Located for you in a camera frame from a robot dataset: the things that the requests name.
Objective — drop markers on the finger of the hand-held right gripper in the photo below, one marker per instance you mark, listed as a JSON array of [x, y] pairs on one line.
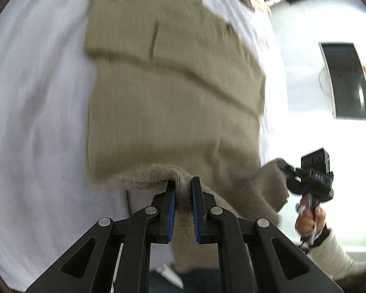
[[296, 187], [288, 167]]

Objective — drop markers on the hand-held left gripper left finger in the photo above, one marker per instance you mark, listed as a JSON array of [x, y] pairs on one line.
[[170, 213]]

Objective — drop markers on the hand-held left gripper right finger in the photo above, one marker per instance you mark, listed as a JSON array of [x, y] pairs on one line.
[[196, 213]]

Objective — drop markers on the olive brown knit sweater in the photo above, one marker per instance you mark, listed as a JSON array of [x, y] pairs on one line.
[[170, 97]]

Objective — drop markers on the person's right forearm white sleeve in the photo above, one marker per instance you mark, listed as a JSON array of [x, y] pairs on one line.
[[338, 259]]

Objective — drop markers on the person's right hand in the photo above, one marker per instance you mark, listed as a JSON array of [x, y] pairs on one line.
[[305, 222]]

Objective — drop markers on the black wristband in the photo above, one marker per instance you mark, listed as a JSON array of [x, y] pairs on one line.
[[324, 233]]

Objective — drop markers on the black flat panel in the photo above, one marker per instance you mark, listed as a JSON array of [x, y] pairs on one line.
[[346, 82]]

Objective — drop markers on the white quilted bed cover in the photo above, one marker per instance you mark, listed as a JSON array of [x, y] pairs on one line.
[[33, 97]]

